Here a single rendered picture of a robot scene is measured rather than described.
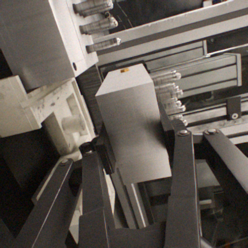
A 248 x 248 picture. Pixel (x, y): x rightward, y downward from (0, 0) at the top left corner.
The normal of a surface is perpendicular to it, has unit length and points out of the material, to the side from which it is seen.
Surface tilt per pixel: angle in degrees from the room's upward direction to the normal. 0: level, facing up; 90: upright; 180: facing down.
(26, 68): 90
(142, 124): 90
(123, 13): 90
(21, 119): 90
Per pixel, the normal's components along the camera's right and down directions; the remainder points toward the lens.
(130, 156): -0.02, 0.40
